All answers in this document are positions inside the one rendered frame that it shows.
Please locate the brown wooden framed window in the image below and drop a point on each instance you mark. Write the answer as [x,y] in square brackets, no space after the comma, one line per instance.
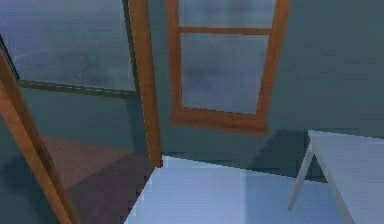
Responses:
[266,86]

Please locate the large dark framed window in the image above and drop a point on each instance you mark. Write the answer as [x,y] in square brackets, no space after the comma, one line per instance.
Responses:
[70,43]

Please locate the white trestle table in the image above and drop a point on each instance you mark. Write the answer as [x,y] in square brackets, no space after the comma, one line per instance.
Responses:
[353,166]

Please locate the brown wooden door frame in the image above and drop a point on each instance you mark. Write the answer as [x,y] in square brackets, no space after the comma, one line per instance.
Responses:
[146,83]

